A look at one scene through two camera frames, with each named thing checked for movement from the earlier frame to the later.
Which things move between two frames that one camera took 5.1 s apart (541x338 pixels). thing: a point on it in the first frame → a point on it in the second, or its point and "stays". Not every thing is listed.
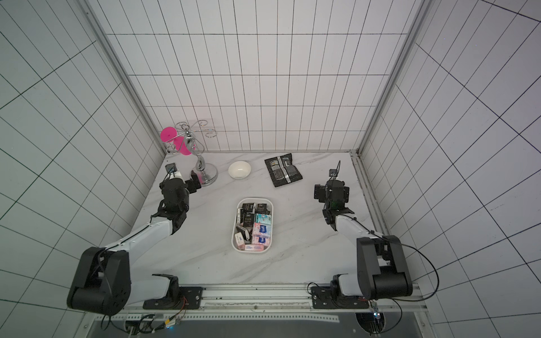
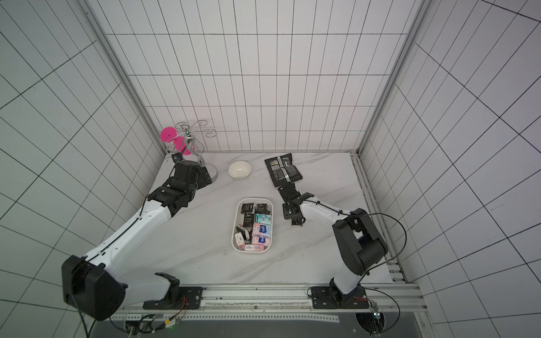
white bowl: [239, 170] stays
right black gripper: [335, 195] → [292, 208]
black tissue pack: [261, 208] stays
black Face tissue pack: [247, 208] stays
